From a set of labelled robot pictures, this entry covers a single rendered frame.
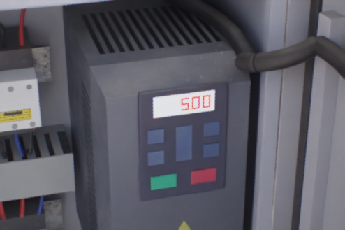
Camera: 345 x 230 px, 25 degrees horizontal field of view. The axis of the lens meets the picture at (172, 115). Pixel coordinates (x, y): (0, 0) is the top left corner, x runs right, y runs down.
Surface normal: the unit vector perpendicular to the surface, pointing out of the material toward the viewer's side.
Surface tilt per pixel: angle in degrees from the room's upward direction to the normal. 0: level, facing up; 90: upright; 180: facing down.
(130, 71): 25
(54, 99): 90
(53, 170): 90
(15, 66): 90
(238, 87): 90
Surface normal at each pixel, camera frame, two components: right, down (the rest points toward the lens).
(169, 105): 0.27, 0.45
